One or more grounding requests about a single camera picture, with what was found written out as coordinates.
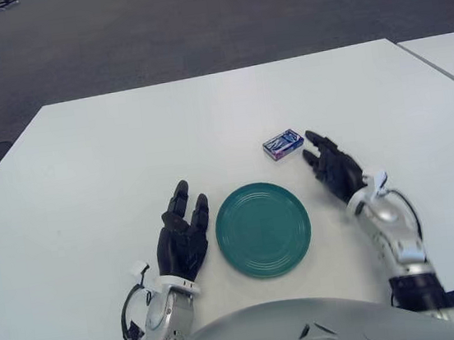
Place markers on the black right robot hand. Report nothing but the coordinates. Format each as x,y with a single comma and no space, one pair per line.
339,170

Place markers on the blue gum pack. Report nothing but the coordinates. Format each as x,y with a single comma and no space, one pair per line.
284,144

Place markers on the grey robot torso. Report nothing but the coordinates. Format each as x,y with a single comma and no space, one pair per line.
305,334

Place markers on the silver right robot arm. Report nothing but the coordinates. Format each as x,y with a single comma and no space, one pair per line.
390,220

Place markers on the green round plate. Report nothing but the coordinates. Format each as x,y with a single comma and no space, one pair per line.
263,229

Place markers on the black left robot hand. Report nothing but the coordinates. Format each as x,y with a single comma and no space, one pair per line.
180,246

